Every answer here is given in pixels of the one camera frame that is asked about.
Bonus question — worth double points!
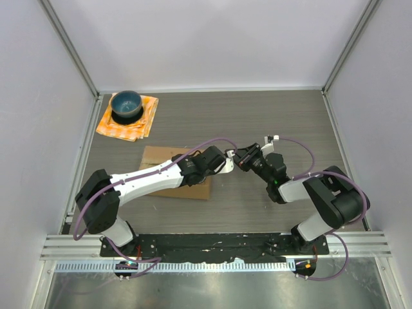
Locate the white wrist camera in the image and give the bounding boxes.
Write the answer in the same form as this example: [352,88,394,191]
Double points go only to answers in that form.
[220,149,236,174]
[260,135,279,158]

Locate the aluminium frame rail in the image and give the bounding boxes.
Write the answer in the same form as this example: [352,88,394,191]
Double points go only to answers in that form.
[40,230,394,260]

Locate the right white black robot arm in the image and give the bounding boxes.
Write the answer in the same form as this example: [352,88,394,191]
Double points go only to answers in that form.
[233,144,370,254]

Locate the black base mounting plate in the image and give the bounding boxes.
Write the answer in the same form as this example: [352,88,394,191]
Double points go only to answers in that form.
[119,232,330,264]

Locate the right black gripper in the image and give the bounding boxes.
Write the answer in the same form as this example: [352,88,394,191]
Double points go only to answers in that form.
[234,143,273,185]

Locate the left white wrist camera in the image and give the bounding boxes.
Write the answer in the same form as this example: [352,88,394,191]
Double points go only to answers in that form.
[220,149,236,174]

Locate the brown cardboard express box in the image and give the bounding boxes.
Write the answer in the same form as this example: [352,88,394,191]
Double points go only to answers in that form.
[139,145,212,200]

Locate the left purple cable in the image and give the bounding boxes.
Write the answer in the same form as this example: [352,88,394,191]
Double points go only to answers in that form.
[73,137,239,280]

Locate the purple cable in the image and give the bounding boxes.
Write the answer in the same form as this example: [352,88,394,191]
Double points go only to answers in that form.
[73,137,239,280]
[278,136,370,280]

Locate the black round coaster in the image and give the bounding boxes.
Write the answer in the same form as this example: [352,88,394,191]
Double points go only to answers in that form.
[111,108,144,125]

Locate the blue ceramic bowl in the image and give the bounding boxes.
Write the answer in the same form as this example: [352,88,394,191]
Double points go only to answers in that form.
[110,91,142,118]

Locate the white slotted cable duct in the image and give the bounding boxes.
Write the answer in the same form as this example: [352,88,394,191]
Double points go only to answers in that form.
[55,259,295,273]

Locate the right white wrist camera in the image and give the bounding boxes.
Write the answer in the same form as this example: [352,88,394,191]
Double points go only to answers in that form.
[260,135,279,158]

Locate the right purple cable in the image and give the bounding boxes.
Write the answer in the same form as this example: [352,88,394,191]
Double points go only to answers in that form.
[278,136,370,280]

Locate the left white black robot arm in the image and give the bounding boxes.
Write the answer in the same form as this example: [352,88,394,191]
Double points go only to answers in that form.
[73,146,234,257]

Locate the orange checkered cloth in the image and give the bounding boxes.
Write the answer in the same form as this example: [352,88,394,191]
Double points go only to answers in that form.
[96,93,159,142]

